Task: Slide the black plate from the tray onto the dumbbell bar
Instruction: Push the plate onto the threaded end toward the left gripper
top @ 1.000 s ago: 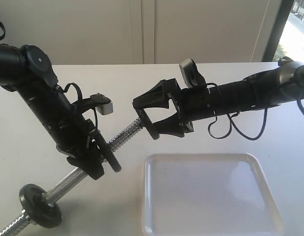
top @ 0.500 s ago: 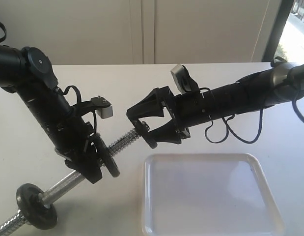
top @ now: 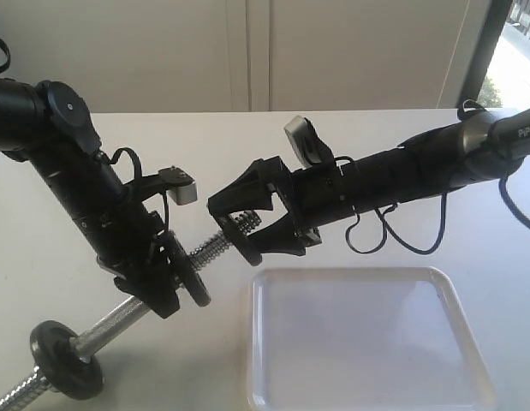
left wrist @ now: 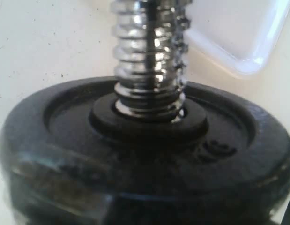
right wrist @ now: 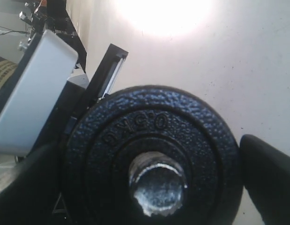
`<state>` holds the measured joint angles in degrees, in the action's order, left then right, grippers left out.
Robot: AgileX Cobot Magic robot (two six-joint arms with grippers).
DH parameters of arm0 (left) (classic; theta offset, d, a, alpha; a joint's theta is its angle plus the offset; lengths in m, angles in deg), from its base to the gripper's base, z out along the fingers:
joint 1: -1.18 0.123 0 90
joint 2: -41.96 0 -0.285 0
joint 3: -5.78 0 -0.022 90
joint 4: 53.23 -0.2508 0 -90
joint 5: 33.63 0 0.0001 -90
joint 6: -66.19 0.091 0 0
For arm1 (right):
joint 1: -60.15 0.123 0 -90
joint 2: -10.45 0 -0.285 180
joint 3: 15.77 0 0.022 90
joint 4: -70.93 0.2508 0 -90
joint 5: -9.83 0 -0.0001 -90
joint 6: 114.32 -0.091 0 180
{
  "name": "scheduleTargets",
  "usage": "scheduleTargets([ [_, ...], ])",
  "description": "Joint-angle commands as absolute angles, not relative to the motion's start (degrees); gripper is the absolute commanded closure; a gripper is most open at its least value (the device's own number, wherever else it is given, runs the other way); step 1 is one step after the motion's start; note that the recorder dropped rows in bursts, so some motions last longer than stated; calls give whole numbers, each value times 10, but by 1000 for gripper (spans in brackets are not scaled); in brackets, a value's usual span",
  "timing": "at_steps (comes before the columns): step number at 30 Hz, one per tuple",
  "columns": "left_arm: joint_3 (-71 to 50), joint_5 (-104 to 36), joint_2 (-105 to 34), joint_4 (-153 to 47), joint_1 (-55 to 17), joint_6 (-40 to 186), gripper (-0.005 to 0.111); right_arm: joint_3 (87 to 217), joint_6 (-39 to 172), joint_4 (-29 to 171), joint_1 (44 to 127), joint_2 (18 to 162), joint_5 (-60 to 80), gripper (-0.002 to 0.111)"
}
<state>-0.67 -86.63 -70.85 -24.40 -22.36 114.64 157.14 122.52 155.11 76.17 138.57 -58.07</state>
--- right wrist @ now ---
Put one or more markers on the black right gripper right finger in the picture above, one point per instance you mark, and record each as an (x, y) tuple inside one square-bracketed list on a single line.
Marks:
[(266, 174)]

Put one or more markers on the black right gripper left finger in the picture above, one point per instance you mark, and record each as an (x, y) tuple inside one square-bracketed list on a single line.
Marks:
[(30, 192)]

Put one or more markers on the black weight plate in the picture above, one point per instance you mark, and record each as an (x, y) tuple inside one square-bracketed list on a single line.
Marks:
[(152, 155)]

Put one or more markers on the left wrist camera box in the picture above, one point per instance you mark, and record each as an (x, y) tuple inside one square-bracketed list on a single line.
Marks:
[(33, 91)]

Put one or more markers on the black aluminium frame rail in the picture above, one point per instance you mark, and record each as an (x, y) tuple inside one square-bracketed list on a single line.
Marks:
[(100, 85)]

